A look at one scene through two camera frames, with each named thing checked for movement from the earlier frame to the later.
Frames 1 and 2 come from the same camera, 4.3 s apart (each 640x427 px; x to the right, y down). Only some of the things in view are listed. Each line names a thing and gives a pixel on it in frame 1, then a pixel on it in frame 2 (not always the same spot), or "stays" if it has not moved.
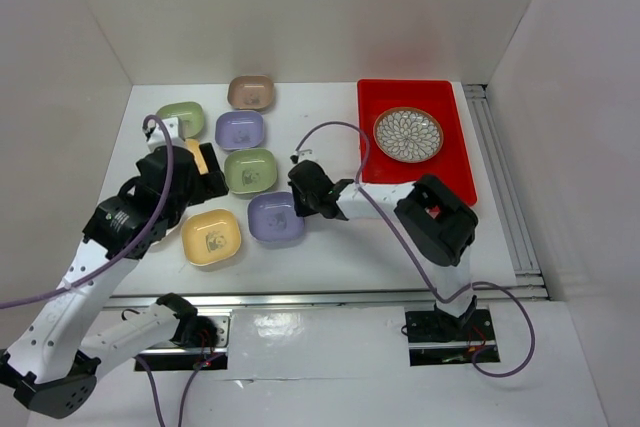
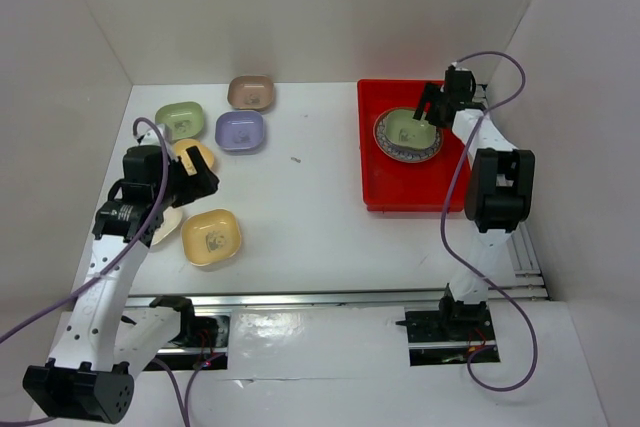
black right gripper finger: (304, 204) -> (430, 94)
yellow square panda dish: (210, 236) stays
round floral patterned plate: (408, 135) stays
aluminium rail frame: (529, 288) stays
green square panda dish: (249, 172) -> (401, 129)
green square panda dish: (190, 117) stays
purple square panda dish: (239, 130) stays
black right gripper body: (316, 200) -> (446, 99)
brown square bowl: (250, 92) stays
